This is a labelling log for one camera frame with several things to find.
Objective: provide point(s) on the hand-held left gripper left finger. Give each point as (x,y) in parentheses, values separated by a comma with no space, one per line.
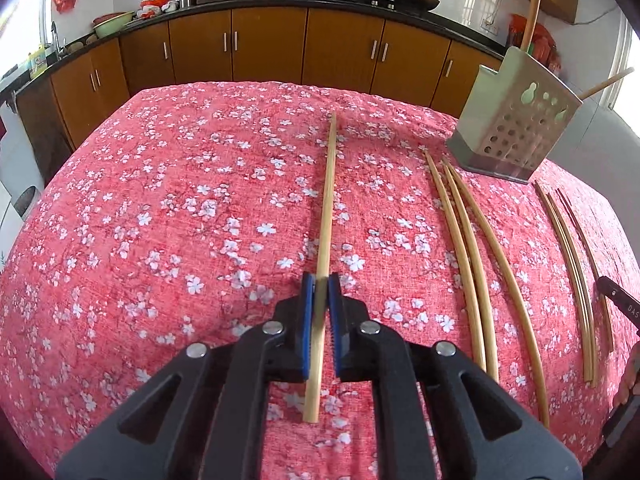
(307,310)

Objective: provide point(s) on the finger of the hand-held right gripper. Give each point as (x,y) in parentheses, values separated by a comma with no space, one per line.
(620,300)

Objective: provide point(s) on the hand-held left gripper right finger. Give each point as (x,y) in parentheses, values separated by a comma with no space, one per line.
(336,310)

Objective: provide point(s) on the perforated metal chopstick holder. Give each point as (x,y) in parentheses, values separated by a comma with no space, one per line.
(515,130)

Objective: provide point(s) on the person's right hand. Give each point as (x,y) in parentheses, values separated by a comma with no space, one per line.
(629,380)

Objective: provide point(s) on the red floral tablecloth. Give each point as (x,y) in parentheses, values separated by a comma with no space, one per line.
(175,210)

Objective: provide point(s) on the wooden kitchen base cabinets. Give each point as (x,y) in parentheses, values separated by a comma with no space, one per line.
(270,45)

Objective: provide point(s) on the red packets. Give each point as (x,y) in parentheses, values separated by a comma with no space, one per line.
(542,40)

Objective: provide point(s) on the black kitchen countertop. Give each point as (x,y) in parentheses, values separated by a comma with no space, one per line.
(300,2)

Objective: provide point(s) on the white appliance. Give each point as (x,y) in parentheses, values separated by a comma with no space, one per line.
(15,170)

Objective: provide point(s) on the red and white dishes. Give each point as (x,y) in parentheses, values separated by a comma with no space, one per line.
(157,5)

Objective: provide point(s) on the green basin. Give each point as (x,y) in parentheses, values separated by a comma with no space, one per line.
(112,27)

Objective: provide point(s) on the yellow-green bottle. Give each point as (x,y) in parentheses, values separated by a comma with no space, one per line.
(38,62)

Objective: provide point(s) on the metal faucet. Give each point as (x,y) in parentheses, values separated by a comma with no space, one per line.
(54,35)

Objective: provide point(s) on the white wall socket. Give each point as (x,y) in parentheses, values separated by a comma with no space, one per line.
(491,26)

